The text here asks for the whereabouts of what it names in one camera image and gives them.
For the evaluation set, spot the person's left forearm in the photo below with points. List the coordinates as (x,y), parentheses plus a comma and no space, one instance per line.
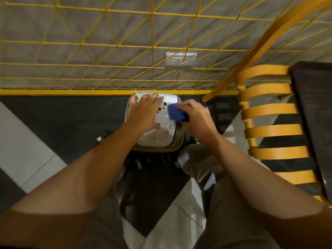
(90,168)

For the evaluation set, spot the person's left thumb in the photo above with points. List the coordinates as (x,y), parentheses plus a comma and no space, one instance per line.
(154,126)

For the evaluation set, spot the yellow baseboard strip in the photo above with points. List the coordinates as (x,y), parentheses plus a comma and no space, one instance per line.
(51,92)

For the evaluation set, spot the white wall outlet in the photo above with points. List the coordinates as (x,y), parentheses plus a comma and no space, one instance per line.
(176,59)

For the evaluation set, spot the person's right hand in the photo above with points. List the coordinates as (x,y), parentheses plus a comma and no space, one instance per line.
(201,121)

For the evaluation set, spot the white stained trash bin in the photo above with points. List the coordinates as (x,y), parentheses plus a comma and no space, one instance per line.
(155,138)

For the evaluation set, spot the person's left hand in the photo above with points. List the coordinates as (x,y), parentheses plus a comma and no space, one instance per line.
(142,114)

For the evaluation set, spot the person's left leg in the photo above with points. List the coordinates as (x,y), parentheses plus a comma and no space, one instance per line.
(103,230)

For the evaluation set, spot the person's right leg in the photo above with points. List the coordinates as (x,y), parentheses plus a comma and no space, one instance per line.
(228,220)

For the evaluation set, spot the blue cleaning cloth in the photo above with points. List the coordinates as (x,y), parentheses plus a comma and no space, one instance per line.
(175,114)

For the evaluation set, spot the yellow slatted wooden chair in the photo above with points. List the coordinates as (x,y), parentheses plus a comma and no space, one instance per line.
(272,110)

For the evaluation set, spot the person's left middle finger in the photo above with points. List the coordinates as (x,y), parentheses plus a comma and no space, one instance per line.
(153,98)

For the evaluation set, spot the person's right forearm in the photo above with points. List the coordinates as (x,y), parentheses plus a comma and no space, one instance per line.
(254,178)

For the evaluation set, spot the person's leg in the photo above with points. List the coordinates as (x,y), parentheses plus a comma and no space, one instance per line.
(228,220)
(103,230)

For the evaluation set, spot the person's left little finger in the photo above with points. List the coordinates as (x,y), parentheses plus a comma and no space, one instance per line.
(133,100)

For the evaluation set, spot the person's right fingers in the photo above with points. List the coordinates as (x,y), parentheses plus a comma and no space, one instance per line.
(185,105)

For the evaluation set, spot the curved yellow wooden rail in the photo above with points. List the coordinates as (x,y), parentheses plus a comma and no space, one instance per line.
(259,46)

